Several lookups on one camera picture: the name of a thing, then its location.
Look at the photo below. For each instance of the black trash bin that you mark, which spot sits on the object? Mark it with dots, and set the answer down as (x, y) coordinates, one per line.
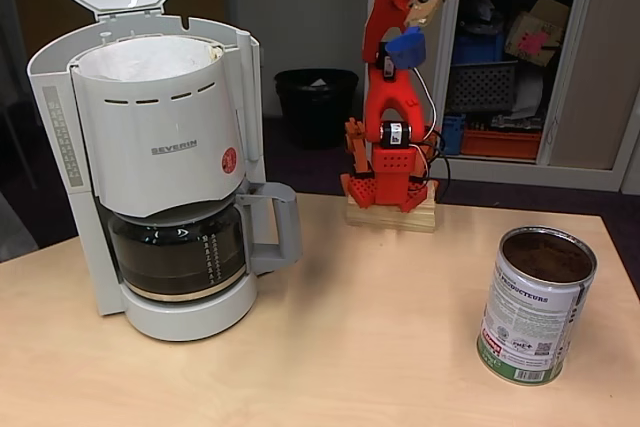
(310, 112)

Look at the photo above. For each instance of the white paper coffee filter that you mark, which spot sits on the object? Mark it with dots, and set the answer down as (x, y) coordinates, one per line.
(145, 59)

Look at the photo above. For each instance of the small blue bin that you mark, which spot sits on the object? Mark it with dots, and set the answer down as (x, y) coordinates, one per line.
(454, 134)

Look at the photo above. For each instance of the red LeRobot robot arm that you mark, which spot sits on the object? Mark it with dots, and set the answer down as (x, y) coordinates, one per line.
(385, 92)

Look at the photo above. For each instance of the grey perforated crate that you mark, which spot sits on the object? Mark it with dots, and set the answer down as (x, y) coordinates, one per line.
(480, 87)

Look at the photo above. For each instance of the white drip coffee maker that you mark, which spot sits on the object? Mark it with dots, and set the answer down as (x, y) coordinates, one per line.
(150, 112)

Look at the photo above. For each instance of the white plastic sheet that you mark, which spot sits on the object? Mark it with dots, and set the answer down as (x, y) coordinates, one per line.
(527, 92)

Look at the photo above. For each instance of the grey tambour door cabinet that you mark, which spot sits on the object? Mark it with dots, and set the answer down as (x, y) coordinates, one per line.
(615, 97)

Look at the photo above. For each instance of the orange printed clamp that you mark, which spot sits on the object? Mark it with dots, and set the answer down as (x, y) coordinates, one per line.
(357, 147)

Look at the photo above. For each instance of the blue plastic crate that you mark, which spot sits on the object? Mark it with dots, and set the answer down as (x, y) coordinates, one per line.
(475, 49)

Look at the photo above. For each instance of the cardboard box pink mark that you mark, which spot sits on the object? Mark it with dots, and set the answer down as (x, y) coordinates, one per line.
(535, 32)

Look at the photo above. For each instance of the orange plastic crate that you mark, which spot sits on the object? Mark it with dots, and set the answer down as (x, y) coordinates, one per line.
(500, 143)

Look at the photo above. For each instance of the ground coffee tin can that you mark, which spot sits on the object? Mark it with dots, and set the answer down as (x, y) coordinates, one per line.
(525, 327)

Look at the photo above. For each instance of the wooden base block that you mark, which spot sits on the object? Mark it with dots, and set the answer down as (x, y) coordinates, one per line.
(400, 222)

